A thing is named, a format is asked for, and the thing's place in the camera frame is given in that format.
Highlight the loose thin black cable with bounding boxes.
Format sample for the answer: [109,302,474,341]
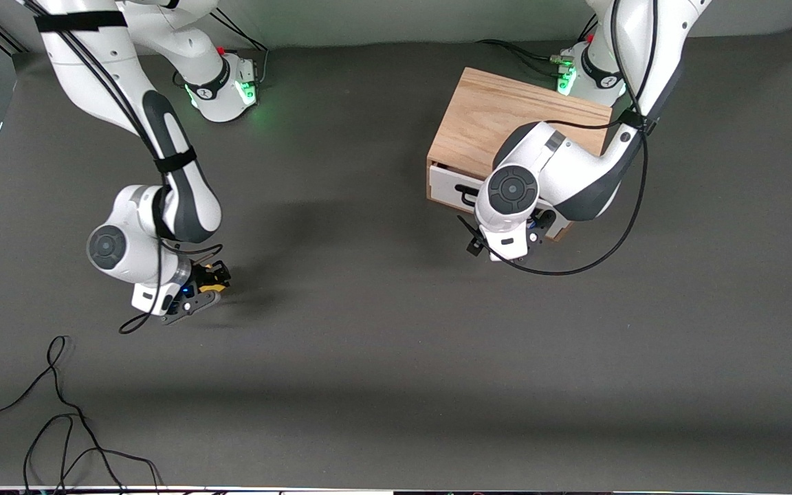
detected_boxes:
[0,335,163,494]

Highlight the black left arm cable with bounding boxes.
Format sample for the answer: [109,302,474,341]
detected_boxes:
[456,0,659,277]

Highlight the yellow cube block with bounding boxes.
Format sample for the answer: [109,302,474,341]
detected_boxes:
[199,264,228,294]

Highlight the wooden drawer cabinet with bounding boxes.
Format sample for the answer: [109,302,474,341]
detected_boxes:
[426,66,615,242]

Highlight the black arm base cables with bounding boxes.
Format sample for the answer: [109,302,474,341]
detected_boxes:
[207,10,270,89]
[477,14,600,80]

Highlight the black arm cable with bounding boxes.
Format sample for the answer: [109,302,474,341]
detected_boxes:
[21,0,225,336]
[456,0,659,277]

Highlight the black left arm base cables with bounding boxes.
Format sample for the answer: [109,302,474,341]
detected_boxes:
[477,14,600,80]

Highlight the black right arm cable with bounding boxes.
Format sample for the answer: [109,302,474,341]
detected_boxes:
[21,0,225,336]

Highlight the white-fronted drawer with black handle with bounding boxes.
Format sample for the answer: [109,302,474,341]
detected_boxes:
[429,162,490,212]

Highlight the black right arm base cables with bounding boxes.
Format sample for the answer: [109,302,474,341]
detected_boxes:
[207,10,270,89]

